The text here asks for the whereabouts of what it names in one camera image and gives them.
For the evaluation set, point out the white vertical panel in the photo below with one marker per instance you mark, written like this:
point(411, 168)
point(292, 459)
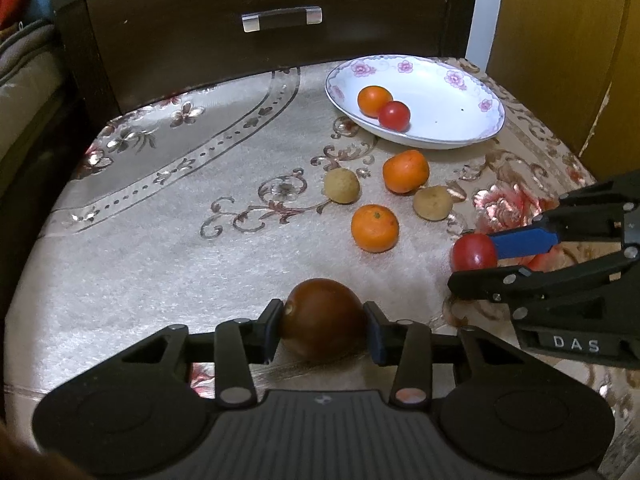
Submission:
point(484, 10)

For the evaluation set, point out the dark wooden nightstand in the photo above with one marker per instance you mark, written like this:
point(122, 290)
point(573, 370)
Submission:
point(70, 35)

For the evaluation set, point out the red tomato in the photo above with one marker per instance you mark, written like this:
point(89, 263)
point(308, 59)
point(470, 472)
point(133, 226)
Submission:
point(395, 116)
point(470, 255)

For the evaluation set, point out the dark wooden drawer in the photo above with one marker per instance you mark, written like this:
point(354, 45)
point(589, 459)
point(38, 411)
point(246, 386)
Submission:
point(200, 60)

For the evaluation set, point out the yellow wooden cabinet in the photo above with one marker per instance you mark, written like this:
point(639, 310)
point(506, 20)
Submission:
point(560, 35)

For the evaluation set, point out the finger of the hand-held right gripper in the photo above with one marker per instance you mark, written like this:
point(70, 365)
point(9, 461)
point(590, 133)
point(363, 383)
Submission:
point(522, 242)
point(500, 282)

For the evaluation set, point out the small brown potato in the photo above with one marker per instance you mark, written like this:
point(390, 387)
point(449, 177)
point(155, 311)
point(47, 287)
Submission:
point(431, 203)
point(342, 186)

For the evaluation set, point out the white floral plate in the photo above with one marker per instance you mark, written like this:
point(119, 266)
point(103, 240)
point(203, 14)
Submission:
point(440, 105)

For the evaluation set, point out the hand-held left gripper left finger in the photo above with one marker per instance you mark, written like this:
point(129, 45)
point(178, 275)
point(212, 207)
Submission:
point(273, 331)

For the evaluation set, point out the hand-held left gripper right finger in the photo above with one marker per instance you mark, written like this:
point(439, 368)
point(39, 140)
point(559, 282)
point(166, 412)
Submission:
point(376, 336)

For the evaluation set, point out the orange mandarin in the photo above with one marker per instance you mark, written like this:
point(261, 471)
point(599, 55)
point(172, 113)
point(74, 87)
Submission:
point(406, 171)
point(375, 228)
point(372, 99)

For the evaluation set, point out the dark brown tomato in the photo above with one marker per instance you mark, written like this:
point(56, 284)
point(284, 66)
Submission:
point(325, 320)

